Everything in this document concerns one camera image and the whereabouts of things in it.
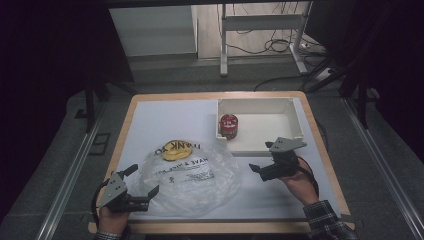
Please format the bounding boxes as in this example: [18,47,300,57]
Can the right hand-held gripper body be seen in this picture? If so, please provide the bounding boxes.
[259,136,308,183]

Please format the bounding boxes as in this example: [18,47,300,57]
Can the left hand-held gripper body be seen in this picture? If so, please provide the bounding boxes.
[98,171,150,214]

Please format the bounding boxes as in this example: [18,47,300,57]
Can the white plastic bin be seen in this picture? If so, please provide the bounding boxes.
[215,97,305,158]

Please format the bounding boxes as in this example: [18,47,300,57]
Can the red-lidded candy jar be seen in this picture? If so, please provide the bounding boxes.
[218,113,240,140]

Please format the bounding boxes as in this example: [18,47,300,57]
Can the clear printed plastic bag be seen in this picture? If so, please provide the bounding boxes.
[128,144,243,218]

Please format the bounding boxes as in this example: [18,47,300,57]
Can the person's left hand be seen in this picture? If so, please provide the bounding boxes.
[97,204,132,236]

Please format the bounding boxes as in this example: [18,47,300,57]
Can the person's right hand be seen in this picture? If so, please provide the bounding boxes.
[278,156,320,207]

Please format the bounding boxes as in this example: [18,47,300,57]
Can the yellow round snack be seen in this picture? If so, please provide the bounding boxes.
[161,139,194,162]

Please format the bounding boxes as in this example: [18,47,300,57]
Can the black metal stand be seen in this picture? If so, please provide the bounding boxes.
[74,78,138,134]

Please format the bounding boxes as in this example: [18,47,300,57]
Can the white power strip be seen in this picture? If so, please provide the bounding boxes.
[312,66,334,83]

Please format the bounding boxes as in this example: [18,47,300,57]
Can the white cabinet panel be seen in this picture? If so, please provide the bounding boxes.
[109,4,199,58]

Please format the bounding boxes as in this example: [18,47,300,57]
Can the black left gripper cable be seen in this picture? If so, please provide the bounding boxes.
[90,179,112,229]

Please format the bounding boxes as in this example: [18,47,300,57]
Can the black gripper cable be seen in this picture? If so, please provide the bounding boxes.
[90,179,112,229]
[297,155,321,198]

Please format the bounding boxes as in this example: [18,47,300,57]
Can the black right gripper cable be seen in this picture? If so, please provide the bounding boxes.
[297,155,321,198]

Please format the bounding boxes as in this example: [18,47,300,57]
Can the aluminium floor rail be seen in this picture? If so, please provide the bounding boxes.
[34,101,108,240]
[341,95,424,240]

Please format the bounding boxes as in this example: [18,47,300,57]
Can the black floor cables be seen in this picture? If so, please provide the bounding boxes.
[229,3,326,93]

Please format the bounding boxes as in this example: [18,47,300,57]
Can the white metal table frame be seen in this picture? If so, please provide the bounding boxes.
[218,1,314,78]

